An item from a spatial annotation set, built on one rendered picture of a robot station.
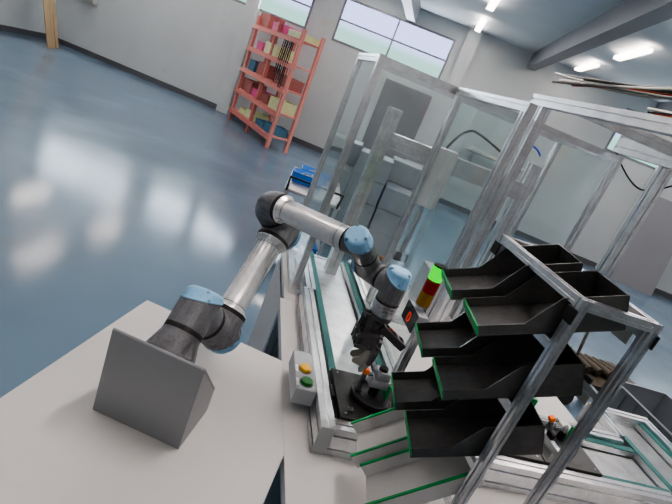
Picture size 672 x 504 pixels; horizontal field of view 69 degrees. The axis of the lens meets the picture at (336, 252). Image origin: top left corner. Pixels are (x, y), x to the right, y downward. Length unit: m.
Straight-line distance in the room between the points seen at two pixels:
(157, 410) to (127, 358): 0.15
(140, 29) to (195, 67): 1.64
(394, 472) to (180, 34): 12.68
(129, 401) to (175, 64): 12.35
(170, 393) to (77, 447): 0.24
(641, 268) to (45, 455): 12.22
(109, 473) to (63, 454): 0.12
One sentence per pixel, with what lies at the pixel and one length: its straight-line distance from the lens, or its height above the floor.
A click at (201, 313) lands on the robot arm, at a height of 1.14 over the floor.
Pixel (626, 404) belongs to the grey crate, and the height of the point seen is 0.79.
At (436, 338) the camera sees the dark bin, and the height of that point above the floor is 1.37.
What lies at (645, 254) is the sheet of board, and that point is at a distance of 12.76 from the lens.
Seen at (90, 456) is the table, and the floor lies 0.86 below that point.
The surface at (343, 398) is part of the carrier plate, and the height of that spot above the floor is 0.97.
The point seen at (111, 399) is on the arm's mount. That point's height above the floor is 0.92.
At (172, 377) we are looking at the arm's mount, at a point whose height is 1.06.
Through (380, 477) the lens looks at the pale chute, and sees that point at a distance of 1.33.
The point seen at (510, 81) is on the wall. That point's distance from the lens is 12.00.
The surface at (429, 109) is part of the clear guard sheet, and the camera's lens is 2.72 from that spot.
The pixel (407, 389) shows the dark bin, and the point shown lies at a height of 1.21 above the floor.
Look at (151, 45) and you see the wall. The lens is 13.78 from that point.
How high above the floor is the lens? 1.86
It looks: 19 degrees down
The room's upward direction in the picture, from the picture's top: 22 degrees clockwise
